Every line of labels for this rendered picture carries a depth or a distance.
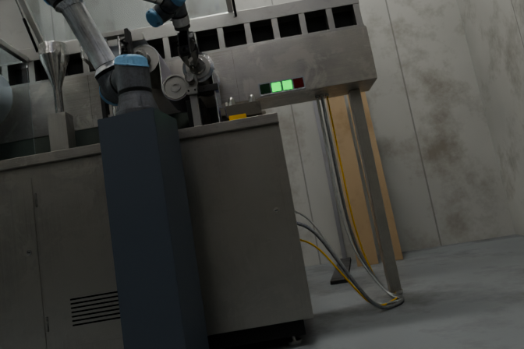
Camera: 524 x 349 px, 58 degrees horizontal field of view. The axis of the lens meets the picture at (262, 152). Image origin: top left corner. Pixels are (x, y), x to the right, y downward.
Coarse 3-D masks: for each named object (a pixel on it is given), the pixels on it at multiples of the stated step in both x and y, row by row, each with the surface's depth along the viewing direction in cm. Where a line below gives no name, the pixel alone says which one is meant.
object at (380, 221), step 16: (352, 96) 266; (352, 112) 267; (368, 144) 261; (368, 160) 260; (368, 176) 258; (368, 192) 262; (384, 224) 254; (384, 240) 253; (384, 256) 252; (384, 272) 255; (400, 288) 249
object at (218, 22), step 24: (312, 0) 259; (336, 0) 258; (168, 24) 260; (192, 24) 260; (216, 24) 259; (240, 24) 259; (264, 24) 264; (288, 24) 265; (312, 24) 265; (336, 24) 264; (360, 24) 256; (72, 48) 260; (168, 48) 258; (216, 48) 265; (72, 72) 266
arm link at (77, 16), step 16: (48, 0) 171; (64, 0) 166; (80, 0) 171; (64, 16) 170; (80, 16) 169; (80, 32) 169; (96, 32) 171; (96, 48) 170; (96, 64) 171; (112, 64) 170; (112, 96) 171
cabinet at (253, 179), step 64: (256, 128) 189; (0, 192) 188; (64, 192) 187; (192, 192) 185; (256, 192) 184; (0, 256) 184; (64, 256) 183; (256, 256) 181; (0, 320) 181; (64, 320) 180; (256, 320) 177
